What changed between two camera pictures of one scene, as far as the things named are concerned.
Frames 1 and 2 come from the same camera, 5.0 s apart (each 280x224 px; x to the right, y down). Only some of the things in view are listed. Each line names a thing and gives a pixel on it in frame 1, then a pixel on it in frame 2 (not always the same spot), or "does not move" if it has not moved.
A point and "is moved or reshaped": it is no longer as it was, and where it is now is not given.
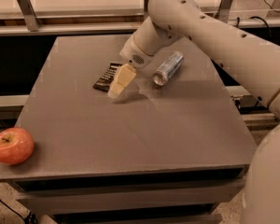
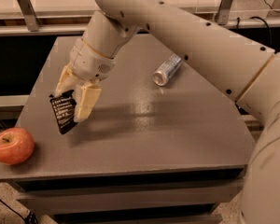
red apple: [13, 146] does not move
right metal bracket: [224, 6] does not move
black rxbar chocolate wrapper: [106, 78] is moved or reshaped
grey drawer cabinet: [172, 148] does not move
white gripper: [131, 54] → [90, 62]
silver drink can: [165, 70] does not move
